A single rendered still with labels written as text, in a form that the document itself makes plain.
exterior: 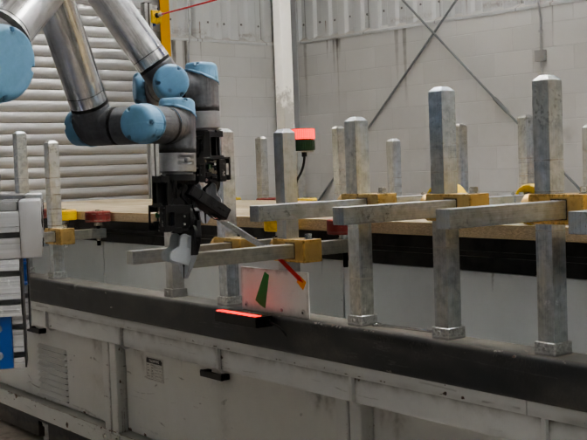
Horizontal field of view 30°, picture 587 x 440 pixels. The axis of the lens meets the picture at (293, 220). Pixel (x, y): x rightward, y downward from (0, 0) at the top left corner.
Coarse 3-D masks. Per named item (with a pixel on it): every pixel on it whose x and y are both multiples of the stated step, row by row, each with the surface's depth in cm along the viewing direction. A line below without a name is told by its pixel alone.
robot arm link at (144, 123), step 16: (112, 112) 213; (128, 112) 208; (144, 112) 207; (160, 112) 210; (112, 128) 212; (128, 128) 209; (144, 128) 207; (160, 128) 209; (176, 128) 215; (128, 144) 215
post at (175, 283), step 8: (168, 232) 284; (168, 240) 284; (168, 264) 285; (168, 272) 285; (176, 272) 284; (168, 280) 285; (176, 280) 284; (168, 288) 285; (176, 288) 284; (184, 288) 285; (168, 296) 285; (176, 296) 284
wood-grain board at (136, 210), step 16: (64, 208) 405; (80, 208) 399; (96, 208) 393; (112, 208) 387; (128, 208) 381; (144, 208) 375; (240, 208) 345; (208, 224) 303; (240, 224) 290; (256, 224) 284; (304, 224) 267; (320, 224) 262; (384, 224) 243; (400, 224) 239; (416, 224) 235; (512, 224) 214; (576, 240) 200
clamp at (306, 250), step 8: (272, 240) 246; (280, 240) 242; (288, 240) 240; (296, 240) 237; (304, 240) 236; (312, 240) 237; (320, 240) 238; (296, 248) 238; (304, 248) 236; (312, 248) 237; (320, 248) 238; (296, 256) 238; (304, 256) 236; (312, 256) 237; (320, 256) 238
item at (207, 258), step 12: (324, 240) 246; (336, 240) 245; (204, 252) 225; (216, 252) 226; (228, 252) 228; (240, 252) 230; (252, 252) 232; (264, 252) 234; (276, 252) 236; (288, 252) 237; (324, 252) 243; (336, 252) 245; (348, 252) 248; (204, 264) 225; (216, 264) 226; (228, 264) 228
